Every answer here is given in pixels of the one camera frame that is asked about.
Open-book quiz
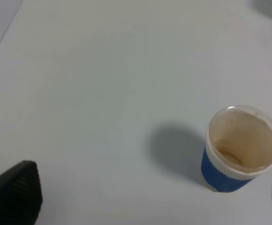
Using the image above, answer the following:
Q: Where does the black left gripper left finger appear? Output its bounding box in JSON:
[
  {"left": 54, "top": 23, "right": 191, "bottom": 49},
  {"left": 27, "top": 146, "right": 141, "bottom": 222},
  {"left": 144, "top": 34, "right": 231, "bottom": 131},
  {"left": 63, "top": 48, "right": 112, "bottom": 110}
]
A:
[{"left": 0, "top": 160, "right": 43, "bottom": 225}]

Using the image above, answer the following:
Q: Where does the blue white ribbed cup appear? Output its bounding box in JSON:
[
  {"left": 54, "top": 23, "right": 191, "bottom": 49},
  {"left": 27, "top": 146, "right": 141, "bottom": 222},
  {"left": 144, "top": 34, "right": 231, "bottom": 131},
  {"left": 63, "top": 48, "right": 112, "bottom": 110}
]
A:
[{"left": 201, "top": 105, "right": 272, "bottom": 193}]

